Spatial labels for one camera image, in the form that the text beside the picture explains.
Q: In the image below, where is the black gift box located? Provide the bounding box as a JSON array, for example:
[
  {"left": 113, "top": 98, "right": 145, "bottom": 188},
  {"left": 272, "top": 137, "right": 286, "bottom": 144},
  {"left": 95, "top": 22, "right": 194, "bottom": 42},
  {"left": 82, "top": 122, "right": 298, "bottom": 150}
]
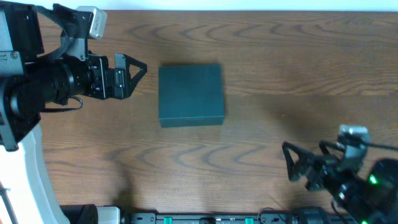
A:
[{"left": 159, "top": 64, "right": 224, "bottom": 128}]

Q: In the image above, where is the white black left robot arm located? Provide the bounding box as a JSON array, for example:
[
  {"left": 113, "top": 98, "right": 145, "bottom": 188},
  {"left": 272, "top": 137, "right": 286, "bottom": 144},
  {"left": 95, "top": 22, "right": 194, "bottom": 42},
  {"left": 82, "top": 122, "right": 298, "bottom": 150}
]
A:
[{"left": 1, "top": 1, "right": 147, "bottom": 223}]

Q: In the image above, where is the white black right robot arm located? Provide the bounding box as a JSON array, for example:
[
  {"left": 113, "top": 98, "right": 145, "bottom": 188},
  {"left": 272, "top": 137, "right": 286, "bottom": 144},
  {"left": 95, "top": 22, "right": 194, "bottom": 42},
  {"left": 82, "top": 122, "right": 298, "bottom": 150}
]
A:
[{"left": 282, "top": 136, "right": 397, "bottom": 223}]

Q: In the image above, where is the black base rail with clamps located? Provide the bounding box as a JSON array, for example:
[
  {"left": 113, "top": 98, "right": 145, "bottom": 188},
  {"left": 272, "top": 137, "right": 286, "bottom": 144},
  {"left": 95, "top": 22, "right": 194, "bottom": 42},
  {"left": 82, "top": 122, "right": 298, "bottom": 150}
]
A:
[{"left": 124, "top": 207, "right": 365, "bottom": 224}]

